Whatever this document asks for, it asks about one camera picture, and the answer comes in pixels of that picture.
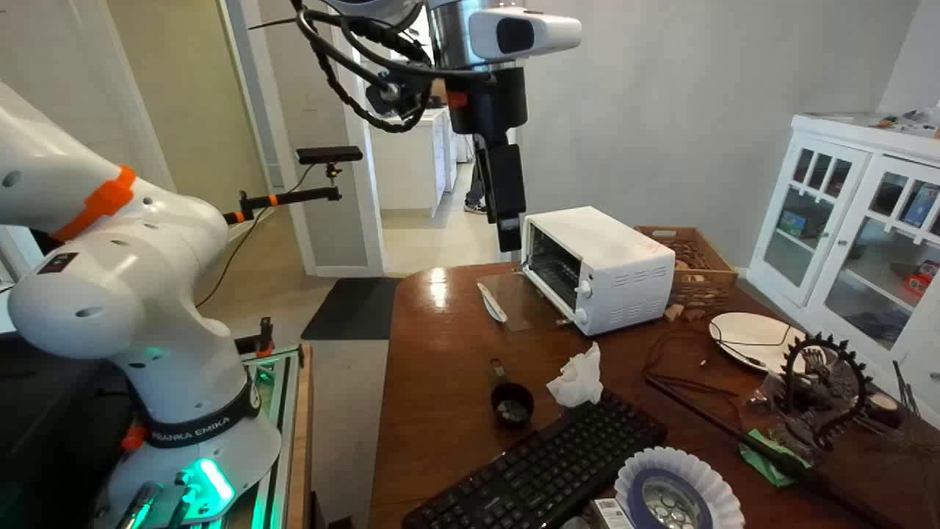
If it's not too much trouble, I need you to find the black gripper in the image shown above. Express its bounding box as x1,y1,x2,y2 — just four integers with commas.
447,64,532,256

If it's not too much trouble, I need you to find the small black pot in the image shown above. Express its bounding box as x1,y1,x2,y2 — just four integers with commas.
486,359,536,429

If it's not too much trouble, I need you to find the white toaster oven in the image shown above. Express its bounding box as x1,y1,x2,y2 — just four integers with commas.
517,202,677,338

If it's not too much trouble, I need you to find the white kitchen counter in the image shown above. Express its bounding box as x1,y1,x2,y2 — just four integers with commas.
370,105,457,215

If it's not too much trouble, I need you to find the black floor mat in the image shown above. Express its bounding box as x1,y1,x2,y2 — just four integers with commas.
300,275,401,343

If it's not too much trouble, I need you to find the crumpled white tissue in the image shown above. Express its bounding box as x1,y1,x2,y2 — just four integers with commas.
544,341,608,412

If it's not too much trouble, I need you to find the brown wooden crate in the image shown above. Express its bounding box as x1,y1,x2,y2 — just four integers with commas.
635,227,739,319

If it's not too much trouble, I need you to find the black tripod boom orange band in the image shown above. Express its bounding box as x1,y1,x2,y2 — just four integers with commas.
219,162,345,227

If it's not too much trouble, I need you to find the dark wooden board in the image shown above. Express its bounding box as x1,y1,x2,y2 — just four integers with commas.
639,335,787,435

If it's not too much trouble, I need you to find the black computer keyboard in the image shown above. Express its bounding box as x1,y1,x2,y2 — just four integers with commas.
398,394,670,529

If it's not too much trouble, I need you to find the black red clamp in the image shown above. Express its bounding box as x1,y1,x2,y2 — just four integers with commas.
231,315,278,360

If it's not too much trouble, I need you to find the white plate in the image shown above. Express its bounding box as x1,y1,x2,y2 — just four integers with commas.
704,309,808,375

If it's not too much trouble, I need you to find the small white labelled box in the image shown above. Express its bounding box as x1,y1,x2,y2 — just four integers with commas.
588,497,635,529

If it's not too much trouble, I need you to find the blue white fluted bowl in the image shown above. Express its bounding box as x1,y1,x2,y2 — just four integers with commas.
611,444,749,529

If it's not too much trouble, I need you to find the white glass-door cabinet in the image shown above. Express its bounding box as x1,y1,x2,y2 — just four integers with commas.
742,111,940,413

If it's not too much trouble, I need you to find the green plastic tool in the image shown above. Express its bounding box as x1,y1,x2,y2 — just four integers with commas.
737,427,815,490

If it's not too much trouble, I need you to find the small round wooden object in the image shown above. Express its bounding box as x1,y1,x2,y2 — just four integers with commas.
864,390,903,427

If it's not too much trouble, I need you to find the black equipment case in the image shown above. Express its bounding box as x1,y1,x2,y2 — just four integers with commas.
0,328,134,529

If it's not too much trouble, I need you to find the glass oven door white handle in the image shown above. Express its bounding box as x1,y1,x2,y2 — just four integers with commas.
472,265,577,335

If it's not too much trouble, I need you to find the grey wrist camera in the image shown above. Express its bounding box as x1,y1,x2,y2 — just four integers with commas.
467,9,583,64

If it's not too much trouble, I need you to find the black camera on tripod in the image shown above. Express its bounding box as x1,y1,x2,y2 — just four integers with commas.
297,144,364,168

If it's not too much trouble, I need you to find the black wire rack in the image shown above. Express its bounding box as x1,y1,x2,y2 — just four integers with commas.
774,333,876,444

